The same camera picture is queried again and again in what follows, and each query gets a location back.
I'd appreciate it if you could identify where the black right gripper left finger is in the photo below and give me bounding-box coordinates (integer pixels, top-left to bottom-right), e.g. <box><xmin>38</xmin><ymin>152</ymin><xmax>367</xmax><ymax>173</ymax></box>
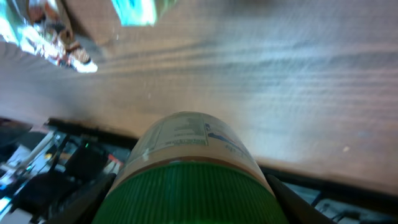
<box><xmin>46</xmin><ymin>173</ymin><xmax>116</xmax><ymax>224</ymax></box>

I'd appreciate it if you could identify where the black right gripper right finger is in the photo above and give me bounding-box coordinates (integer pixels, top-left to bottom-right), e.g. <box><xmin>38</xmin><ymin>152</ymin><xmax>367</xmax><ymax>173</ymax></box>
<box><xmin>266</xmin><ymin>174</ymin><xmax>335</xmax><ymax>224</ymax></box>

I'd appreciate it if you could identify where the green lid Knorr jar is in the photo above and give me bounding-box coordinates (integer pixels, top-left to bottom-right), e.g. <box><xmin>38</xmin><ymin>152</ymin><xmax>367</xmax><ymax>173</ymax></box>
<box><xmin>93</xmin><ymin>112</ymin><xmax>287</xmax><ymax>224</ymax></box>

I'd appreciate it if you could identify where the brown snack pouch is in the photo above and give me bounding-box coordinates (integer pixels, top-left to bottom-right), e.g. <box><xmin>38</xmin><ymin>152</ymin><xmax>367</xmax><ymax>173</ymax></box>
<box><xmin>0</xmin><ymin>0</ymin><xmax>99</xmax><ymax>74</ymax></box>

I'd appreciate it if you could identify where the Kleenex tissue pack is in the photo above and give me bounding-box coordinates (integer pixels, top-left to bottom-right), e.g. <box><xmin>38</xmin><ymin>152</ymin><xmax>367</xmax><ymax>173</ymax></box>
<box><xmin>111</xmin><ymin>0</ymin><xmax>157</xmax><ymax>26</ymax></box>

